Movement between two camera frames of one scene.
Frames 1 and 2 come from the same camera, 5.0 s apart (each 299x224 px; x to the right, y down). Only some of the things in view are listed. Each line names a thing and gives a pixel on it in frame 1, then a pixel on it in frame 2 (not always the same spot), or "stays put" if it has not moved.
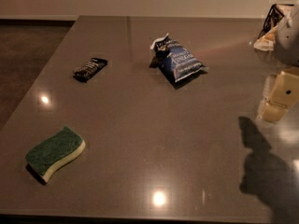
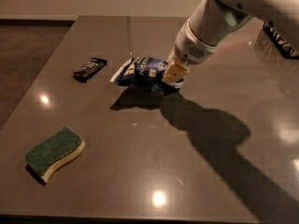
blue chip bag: [176, 62] → [141, 72]
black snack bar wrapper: [89, 69] stays put
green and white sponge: [51, 150] stays put
